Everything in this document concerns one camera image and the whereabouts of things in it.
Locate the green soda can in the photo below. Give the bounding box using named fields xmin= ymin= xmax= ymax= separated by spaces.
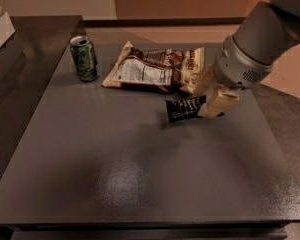
xmin=70 ymin=35 xmax=98 ymax=82

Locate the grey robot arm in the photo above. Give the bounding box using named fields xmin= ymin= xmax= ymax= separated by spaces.
xmin=194 ymin=0 xmax=300 ymax=118

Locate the brown chip bag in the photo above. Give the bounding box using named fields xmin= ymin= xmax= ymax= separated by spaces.
xmin=102 ymin=41 xmax=204 ymax=94

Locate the black rxbar chocolate wrapper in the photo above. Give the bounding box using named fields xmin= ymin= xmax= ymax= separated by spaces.
xmin=166 ymin=96 xmax=206 ymax=123

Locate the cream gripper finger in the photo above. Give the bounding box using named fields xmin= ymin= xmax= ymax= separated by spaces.
xmin=193 ymin=65 xmax=220 ymax=97
xmin=198 ymin=87 xmax=240 ymax=119

